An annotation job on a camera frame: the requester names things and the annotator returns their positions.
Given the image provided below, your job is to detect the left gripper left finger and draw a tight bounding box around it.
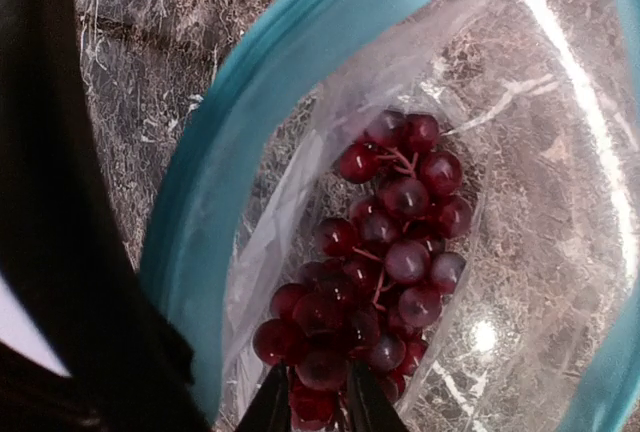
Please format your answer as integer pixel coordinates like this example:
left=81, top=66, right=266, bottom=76
left=235, top=364, right=291, bottom=432

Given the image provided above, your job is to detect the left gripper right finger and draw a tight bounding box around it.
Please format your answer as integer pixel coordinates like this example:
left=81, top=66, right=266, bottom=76
left=347, top=361, right=409, bottom=432

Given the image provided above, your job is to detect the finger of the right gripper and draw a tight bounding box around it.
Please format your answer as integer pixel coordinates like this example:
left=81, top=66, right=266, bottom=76
left=1, top=0, right=208, bottom=431

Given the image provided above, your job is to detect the purple fake grape bunch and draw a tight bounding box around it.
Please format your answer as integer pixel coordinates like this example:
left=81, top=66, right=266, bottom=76
left=252, top=109, right=473, bottom=431

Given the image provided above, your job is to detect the clear zip bag blue seal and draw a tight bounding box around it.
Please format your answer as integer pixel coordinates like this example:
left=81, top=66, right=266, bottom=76
left=140, top=0, right=639, bottom=431

